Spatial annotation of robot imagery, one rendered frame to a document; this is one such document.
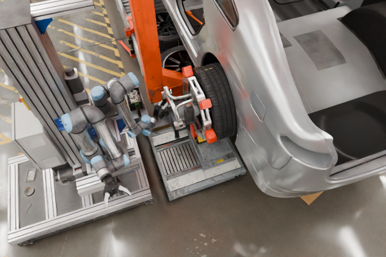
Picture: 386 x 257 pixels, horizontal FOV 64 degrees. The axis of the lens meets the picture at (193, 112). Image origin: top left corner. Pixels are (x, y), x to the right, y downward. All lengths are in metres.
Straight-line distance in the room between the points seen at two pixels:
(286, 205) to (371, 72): 1.47
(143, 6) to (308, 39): 1.59
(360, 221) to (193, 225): 1.58
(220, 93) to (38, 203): 1.96
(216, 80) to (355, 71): 1.31
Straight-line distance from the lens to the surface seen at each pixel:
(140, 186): 3.06
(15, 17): 1.86
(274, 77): 1.84
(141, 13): 2.43
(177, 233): 3.11
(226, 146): 3.22
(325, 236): 3.33
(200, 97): 2.43
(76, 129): 2.07
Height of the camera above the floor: 3.00
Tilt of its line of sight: 54 degrees down
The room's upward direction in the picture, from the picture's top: 1 degrees counter-clockwise
